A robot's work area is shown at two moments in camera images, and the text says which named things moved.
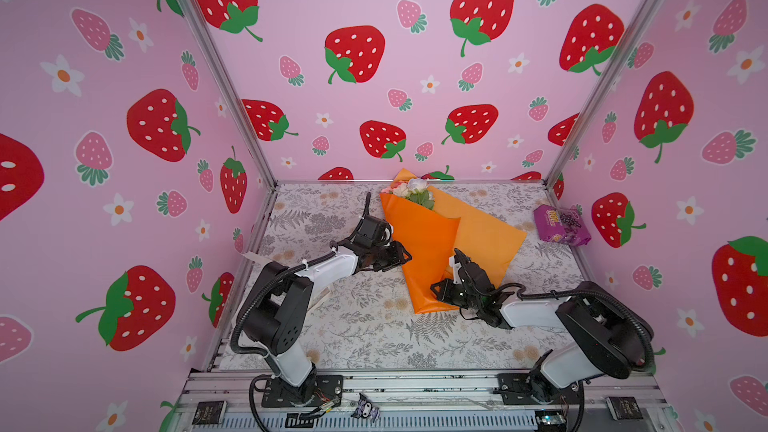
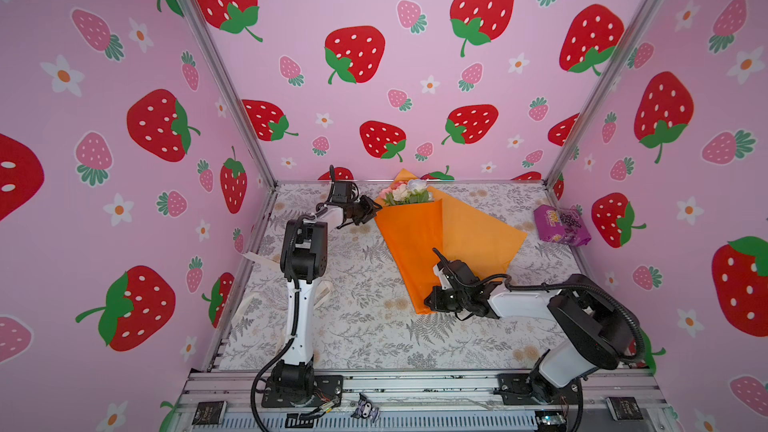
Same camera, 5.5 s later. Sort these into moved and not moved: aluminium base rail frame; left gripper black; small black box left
Moved: left gripper black
Not moved: small black box left; aluminium base rail frame
